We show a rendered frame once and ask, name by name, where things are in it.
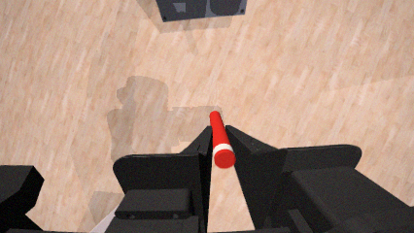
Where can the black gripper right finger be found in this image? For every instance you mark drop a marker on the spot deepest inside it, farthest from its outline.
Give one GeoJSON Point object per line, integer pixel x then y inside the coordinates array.
{"type": "Point", "coordinates": [263, 171]}

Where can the red peg with white band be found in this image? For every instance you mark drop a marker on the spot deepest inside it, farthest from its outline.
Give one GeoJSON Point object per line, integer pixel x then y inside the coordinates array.
{"type": "Point", "coordinates": [223, 152]}

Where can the grey sloped panel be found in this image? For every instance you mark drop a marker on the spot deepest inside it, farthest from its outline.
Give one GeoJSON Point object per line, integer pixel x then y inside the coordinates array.
{"type": "Point", "coordinates": [176, 10]}

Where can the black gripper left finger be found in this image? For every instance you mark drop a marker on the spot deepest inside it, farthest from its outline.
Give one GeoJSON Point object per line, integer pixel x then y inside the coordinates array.
{"type": "Point", "coordinates": [191, 168]}

